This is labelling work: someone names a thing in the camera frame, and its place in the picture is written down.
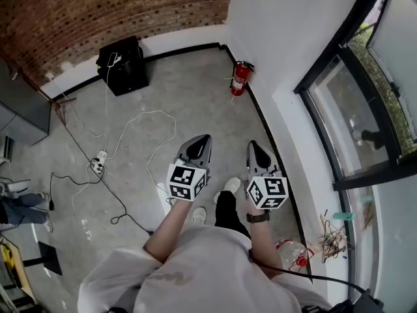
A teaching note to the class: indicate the black box cabinet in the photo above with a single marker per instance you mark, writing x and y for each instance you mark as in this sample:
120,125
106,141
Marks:
125,72

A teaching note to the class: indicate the teal plastic tool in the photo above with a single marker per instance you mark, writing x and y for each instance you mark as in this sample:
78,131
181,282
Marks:
342,216

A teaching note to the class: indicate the person's left forearm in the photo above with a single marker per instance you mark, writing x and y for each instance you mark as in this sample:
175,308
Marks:
169,230

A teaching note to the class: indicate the black framed window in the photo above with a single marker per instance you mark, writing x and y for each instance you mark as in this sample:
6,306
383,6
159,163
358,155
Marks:
325,60

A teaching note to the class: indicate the person's white shirt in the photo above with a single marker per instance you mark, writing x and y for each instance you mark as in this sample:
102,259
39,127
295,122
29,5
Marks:
202,272

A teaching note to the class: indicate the white power strip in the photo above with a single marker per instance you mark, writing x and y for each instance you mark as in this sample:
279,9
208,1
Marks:
99,161

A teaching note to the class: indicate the clear plastic bottle red cap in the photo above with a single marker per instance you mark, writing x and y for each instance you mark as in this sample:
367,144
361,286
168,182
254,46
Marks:
290,251

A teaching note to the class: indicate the person's white shoe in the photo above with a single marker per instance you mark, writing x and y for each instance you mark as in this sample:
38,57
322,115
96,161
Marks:
230,186
198,215

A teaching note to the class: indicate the wooden yellow frame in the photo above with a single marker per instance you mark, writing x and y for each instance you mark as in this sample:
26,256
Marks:
14,266

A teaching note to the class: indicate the dark wrist watch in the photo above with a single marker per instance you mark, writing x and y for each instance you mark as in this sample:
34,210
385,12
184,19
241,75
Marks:
258,217

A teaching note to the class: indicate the rusty metal rod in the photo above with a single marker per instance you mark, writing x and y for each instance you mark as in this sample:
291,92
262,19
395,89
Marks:
57,104

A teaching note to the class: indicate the smartphone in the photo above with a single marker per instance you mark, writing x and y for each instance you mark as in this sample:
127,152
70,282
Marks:
112,59

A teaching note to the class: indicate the black stand base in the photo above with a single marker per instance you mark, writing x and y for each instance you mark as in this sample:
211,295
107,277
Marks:
49,258

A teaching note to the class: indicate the black body-worn device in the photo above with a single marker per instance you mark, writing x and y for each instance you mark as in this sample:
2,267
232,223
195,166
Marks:
361,303

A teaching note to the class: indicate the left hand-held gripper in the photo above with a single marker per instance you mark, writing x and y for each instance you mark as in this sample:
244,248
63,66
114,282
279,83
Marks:
182,181

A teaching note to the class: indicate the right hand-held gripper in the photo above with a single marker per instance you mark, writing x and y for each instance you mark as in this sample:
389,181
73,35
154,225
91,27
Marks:
268,192

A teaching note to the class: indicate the grey metal cabinet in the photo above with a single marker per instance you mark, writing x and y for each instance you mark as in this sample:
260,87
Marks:
19,113

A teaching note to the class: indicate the red fire extinguisher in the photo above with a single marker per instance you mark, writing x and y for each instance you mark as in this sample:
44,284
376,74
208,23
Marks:
239,78

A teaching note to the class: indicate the person's right forearm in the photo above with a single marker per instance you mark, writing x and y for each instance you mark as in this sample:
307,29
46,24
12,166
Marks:
262,240

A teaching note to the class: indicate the frosted glass window sash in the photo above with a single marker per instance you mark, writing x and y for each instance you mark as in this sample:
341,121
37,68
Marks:
397,34

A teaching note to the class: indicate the person's black trouser leg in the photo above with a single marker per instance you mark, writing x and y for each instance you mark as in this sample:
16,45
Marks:
229,212

